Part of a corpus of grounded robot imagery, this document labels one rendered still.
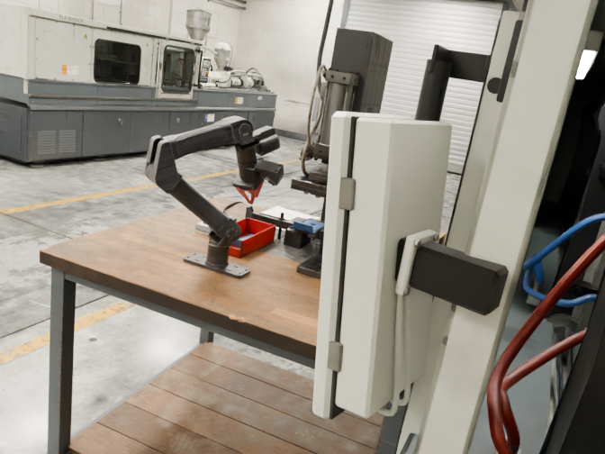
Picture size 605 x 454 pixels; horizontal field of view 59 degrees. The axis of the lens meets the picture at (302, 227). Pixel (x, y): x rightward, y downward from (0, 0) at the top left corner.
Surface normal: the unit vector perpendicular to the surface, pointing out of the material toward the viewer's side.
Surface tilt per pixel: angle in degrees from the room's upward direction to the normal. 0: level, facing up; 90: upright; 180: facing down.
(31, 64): 90
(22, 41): 90
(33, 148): 90
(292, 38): 90
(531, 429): 0
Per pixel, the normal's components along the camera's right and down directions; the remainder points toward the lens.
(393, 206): 0.79, 0.17
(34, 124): 0.89, 0.25
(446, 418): -0.43, 0.19
